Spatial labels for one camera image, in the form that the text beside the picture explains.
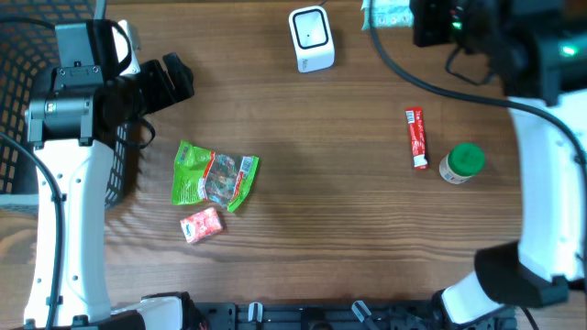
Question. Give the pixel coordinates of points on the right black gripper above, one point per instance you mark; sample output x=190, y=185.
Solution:
x=425, y=12

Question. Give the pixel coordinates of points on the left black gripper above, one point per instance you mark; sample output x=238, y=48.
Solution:
x=164, y=93

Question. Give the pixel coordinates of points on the teal wipes pack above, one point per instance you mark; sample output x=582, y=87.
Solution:
x=387, y=14

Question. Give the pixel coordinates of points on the red stick packet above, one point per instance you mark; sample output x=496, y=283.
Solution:
x=417, y=133

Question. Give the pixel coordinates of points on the green snack bag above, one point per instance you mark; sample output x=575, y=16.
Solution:
x=204, y=175

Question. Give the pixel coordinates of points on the green lid jar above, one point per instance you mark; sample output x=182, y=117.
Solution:
x=463, y=162

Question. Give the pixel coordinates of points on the red small tissue pack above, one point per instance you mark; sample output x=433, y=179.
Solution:
x=201, y=225

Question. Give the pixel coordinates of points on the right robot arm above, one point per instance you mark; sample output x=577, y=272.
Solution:
x=539, y=53

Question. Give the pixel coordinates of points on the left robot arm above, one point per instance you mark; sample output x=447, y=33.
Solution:
x=69, y=289

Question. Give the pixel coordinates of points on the white barcode scanner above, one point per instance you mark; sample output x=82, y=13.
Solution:
x=312, y=38

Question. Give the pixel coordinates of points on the grey plastic mesh basket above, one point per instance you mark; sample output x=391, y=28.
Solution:
x=18, y=114

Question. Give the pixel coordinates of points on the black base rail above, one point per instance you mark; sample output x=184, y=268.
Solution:
x=321, y=316

